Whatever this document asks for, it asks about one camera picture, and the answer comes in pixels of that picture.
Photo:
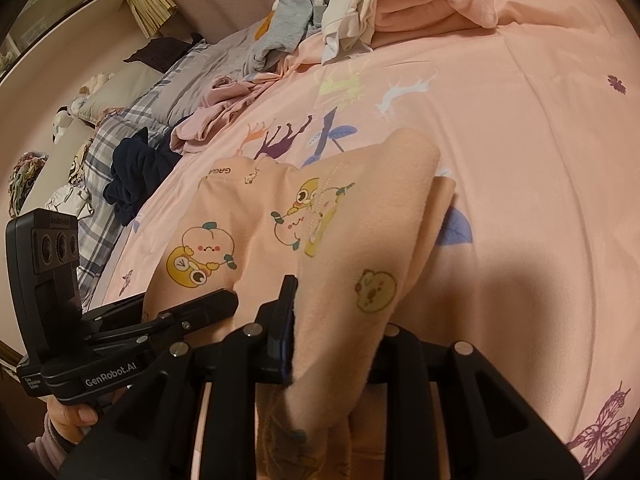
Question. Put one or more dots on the person's left forearm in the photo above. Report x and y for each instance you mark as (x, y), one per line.
(47, 452)

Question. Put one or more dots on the pile of folded clothes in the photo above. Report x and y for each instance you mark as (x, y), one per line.
(262, 27)

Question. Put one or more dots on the pink animal printed blanket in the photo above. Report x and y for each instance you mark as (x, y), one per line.
(525, 160)

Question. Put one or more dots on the person's left hand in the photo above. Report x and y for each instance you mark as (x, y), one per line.
(75, 417)

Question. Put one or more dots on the yellow pleated fabric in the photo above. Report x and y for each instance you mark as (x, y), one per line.
(150, 5)

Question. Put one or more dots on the white brown plush toy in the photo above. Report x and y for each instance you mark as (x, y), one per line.
(62, 122)

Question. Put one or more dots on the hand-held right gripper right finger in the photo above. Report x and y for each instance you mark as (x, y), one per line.
(450, 385)

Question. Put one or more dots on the grey garment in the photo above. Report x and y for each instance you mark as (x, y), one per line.
(290, 15)

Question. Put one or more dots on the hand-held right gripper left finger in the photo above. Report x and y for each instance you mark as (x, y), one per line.
(287, 330)

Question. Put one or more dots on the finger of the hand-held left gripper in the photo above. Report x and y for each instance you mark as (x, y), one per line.
(115, 310)
(200, 310)

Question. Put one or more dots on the beige pillow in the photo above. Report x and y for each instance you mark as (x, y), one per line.
(120, 90)

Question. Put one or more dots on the plaid quilt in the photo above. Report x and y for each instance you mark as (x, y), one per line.
(115, 130)

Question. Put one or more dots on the cream plush toy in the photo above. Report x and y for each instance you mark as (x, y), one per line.
(92, 90)

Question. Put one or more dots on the dark brown cloth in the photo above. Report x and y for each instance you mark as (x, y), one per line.
(165, 50)

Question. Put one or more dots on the white printed garment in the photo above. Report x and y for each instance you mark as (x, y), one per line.
(70, 205)

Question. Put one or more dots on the cartoon printed cloth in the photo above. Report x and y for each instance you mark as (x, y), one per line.
(80, 167)

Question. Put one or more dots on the pink crumpled cloth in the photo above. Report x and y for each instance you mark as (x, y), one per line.
(220, 105)

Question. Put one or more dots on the grey bed sheet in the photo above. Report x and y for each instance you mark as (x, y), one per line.
(215, 65)

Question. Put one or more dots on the navy crumpled cloth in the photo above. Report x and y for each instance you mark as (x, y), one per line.
(135, 170)

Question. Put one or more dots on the folded peach towel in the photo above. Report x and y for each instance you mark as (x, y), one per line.
(420, 22)

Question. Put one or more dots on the orange cartoon printed pajama top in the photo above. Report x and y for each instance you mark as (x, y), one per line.
(325, 260)

